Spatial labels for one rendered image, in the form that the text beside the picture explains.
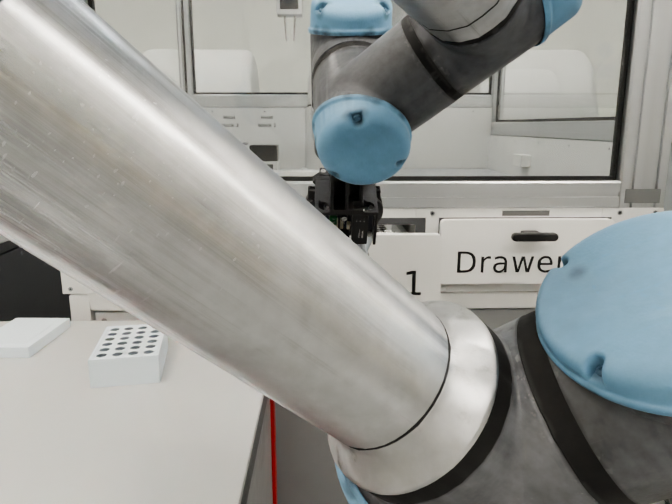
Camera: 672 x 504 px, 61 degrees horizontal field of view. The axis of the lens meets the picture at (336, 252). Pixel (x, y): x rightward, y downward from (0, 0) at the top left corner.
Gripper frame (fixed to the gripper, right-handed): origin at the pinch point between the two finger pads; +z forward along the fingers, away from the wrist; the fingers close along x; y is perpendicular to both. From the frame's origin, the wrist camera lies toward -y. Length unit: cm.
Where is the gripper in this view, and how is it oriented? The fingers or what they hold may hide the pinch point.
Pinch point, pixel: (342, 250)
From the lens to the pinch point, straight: 78.0
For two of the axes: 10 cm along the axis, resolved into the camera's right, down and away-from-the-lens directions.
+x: 10.0, 0.0, 0.2
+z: -0.1, 6.8, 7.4
